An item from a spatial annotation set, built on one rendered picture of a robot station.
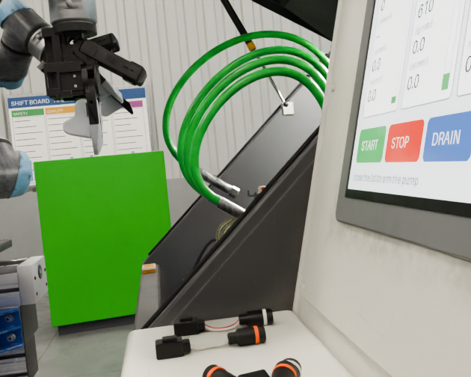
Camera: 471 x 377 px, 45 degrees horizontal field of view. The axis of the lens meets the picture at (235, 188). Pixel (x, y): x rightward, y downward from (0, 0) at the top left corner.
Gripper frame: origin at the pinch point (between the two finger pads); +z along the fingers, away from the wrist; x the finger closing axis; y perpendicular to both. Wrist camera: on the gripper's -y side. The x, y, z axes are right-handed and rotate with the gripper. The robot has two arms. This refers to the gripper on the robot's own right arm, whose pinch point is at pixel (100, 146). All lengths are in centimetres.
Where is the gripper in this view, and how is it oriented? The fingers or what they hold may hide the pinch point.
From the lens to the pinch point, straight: 98.9
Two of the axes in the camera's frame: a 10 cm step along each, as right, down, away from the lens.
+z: 0.9, 9.9, 0.5
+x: 1.4, 0.4, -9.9
